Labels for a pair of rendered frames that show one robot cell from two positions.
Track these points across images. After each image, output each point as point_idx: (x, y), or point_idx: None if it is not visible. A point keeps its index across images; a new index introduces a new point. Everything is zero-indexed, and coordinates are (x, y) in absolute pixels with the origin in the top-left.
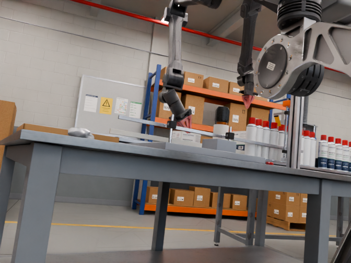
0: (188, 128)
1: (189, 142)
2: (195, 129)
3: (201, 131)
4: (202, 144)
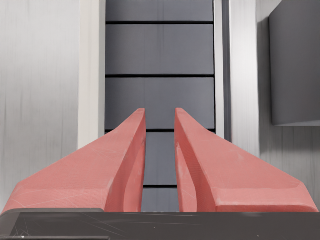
0: (142, 124)
1: (100, 75)
2: (258, 119)
3: (256, 41)
4: (317, 122)
